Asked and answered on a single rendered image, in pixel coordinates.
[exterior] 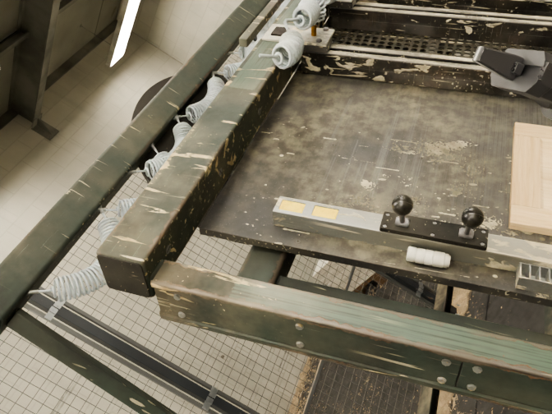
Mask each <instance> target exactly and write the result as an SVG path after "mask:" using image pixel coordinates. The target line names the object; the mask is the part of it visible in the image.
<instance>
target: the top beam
mask: <svg viewBox="0 0 552 414"><path fill-rule="evenodd" d="M300 1H301V0H291V1H290V2H289V3H288V4H287V6H286V7H285V8H284V9H283V10H282V12H281V13H280V14H279V16H278V17H277V19H276V20H275V21H274V23H273V24H280V25H284V23H283V22H284V21H285V19H291V18H292V14H293V12H294V10H295V9H296V8H297V7H298V4H299V3H300ZM278 43H279V42H272V41H265V40H262V38H261V39H260V41H259V42H258V43H257V45H256V46H255V47H254V48H253V49H252V50H251V52H250V53H249V54H248V56H247V57H246V59H245V60H244V61H243V62H242V64H241V65H240V66H239V67H238V69H237V70H236V71H235V72H234V74H233V75H232V77H231V78H230V79H229V80H228V82H227V83H226V85H225V86H224V87H223V88H222V89H221V90H220V92H219V93H218V94H217V96H216V97H215V98H214V100H213V101H212V103H211V104H210V105H209V107H207V109H206V110H205V111H204V112H203V114H202V115H201V116H200V118H199V119H198V120H197V122H196V123H195V125H194V126H193V127H192V128H191V129H190V130H189V132H188V133H187V134H186V136H185V137H184V138H183V140H182V141H181V143H180V144H179V145H178V146H177V148H176V149H175V150H174V151H173V152H172V154H171V155H170V156H169V158H168V159H167V161H166V162H165V163H164V164H163V166H162V167H161V169H159V170H158V172H157V173H156V174H155V176H154V177H153V179H152V180H151V181H150V182H149V184H148V185H147V187H146V188H145V189H144V190H143V191H142V192H141V194H140V195H139V196H138V198H137V199H136V201H135V202H134V203H133V205H132V206H131V207H130V209H129V210H128V211H127V212H126V213H125V214H124V216H123V217H122V219H121V220H120V221H119V222H118V224H117V225H116V227H115V228H114V229H113V230H112V231H111V232H110V234H109V235H108V237H107V238H106V239H105V240H104V242H103V243H102V245H101V246H100V247H99V249H98V250H97V251H96V254H97V259H98V262H99V265H100V268H101V269H102V272H103V276H104V278H105V281H106V283H107V285H108V287H109V288H111V289H115V290H118V291H122V292H128V293H131V294H135V295H138V296H142V297H154V296H155V291H154V288H153V287H151V285H150V281H151V280H150V276H151V274H152V273H153V272H154V270H155V269H156V267H157V266H158V264H159V262H160V261H161V259H163V260H165V259H166V260H169V261H173V262H176V261H177V259H178V257H179V256H180V254H181V253H182V251H183V250H184V248H185V246H186V244H187V243H188V242H189V240H190V239H191V236H192V235H193V233H194V232H195V230H196V229H197V227H198V226H199V224H200V222H201V220H202V219H203V217H204V216H205V214H206V213H207V211H208V209H209V207H210V206H211V205H212V203H213V202H214V199H215V198H216V196H217V195H218V193H219V192H220V190H221V189H222V187H223V185H224V183H225V182H226V181H227V179H228V177H229V176H230V174H231V172H232V170H233V169H234V168H235V166H236V165H237V162H238V161H239V159H240V158H241V156H242V155H243V153H244V152H245V150H246V148H247V146H248V145H249V144H250V142H251V140H252V139H253V137H254V135H255V134H256V132H257V131H258V129H259V128H260V125H261V124H262V122H263V121H264V119H265V118H266V116H267V115H268V113H269V111H270V109H271V108H272V107H273V105H274V103H275V102H276V100H277V98H278V97H279V95H280V94H281V92H282V91H283V88H284V87H285V85H286V84H287V82H288V81H289V79H290V78H291V76H292V74H293V72H294V71H295V70H296V68H297V66H298V65H299V63H300V61H301V58H300V59H299V61H298V62H297V63H296V64H295V65H294V66H291V67H289V68H287V69H280V68H278V67H277V66H276V65H275V64H274V61H273V59H272V58H267V57H259V54H269V55H272V51H273V49H274V47H275V45H276V44H278Z"/></svg>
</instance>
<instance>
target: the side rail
mask: <svg viewBox="0 0 552 414"><path fill-rule="evenodd" d="M150 285H151V287H152V288H154V291H155V294H156V297H157V300H158V303H159V308H160V312H159V314H160V317H161V319H164V320H170V321H173V322H177V323H180V324H186V325H189V326H192V327H196V328H199V329H205V330H209V331H212V332H215V333H219V334H224V335H227V336H231V337H234V338H240V339H244V340H247V341H251V342H253V343H259V344H263V345H266V346H270V347H276V348H279V349H283V350H285V351H289V352H295V353H298V354H302V355H305V356H309V357H314V358H317V359H320V360H324V361H330V362H333V363H337V364H340V365H344V366H349V367H352V368H356V369H359V370H365V371H369V372H372V373H376V374H378V375H384V376H388V377H391V378H395V379H398V380H404V381H407V382H410V383H414V384H419V385H423V386H426V387H430V388H433V389H439V390H442V391H445V392H449V393H455V394H458V395H462V396H465V397H469V398H474V399H477V400H481V401H484V402H488V403H493V404H497V405H500V406H503V407H509V408H512V409H516V410H519V411H523V412H529V413H532V414H552V347H550V346H546V345H542V344H539V343H532V342H528V341H524V340H521V339H516V338H510V337H506V336H502V335H498V334H494V333H487V332H484V331H480V330H476V329H469V328H466V327H462V326H458V325H454V324H448V323H444V322H440V321H436V320H429V319H426V318H421V317H418V316H414V315H408V314H403V313H400V312H396V311H392V310H385V309H381V308H378V307H374V306H368V305H363V304H360V303H355V302H352V301H345V300H342V299H337V298H334V297H327V296H323V295H320V294H315V293H312V292H305V291H302V290H297V289H294V288H289V287H283V286H279V285H275V284H272V283H265V282H261V281H257V280H254V279H249V278H243V277H239V276H235V275H231V274H225V273H221V272H217V271H213V270H209V269H202V268H199V267H195V266H191V265H188V264H181V263H177V262H173V261H169V260H165V261H164V262H163V265H162V266H161V268H160V269H159V271H158V273H157V274H156V275H155V277H154V278H153V280H151V281H150Z"/></svg>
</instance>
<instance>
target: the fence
mask: <svg viewBox="0 0 552 414"><path fill-rule="evenodd" d="M283 200H287V201H291V202H297V203H301V204H306V206H305V208H304V209H303V212H302V214H301V213H296V212H292V211H287V210H282V209H279V207H280V205H281V204H282V202H283ZM315 206H319V207H324V208H328V209H336V210H338V215H337V217H336V219H331V218H323V217H318V216H314V215H312V212H313V210H314V208H315ZM382 218H383V215H382V214H375V213H371V212H366V211H361V210H356V209H348V208H343V207H338V206H333V205H325V204H321V203H315V202H311V201H306V200H298V199H293V198H288V197H283V196H280V197H279V199H278V202H277V204H276V205H275V207H274V210H273V220H274V225H276V226H280V227H285V228H293V229H297V230H302V231H306V232H313V233H319V234H323V235H327V236H331V237H339V238H343V239H348V240H353V241H357V242H364V243H369V244H373V245H377V246H386V247H390V248H394V249H399V250H403V251H407V250H408V247H409V246H414V247H416V248H423V249H427V250H432V251H439V252H444V253H445V254H449V255H451V260H457V261H462V262H466V263H470V264H474V265H483V266H487V267H491V268H496V269H503V270H507V271H513V272H517V269H518V265H519V262H522V263H526V264H530V265H539V266H543V267H547V268H552V245H549V244H544V243H539V242H534V241H526V240H521V239H517V238H511V237H503V236H499V235H494V234H489V235H488V245H487V249H486V251H483V250H477V249H473V248H469V247H464V246H456V245H451V244H447V243H443V242H438V241H430V240H426V239H420V238H416V237H408V236H403V235H399V234H394V233H390V232H381V231H380V224H381V220H382Z"/></svg>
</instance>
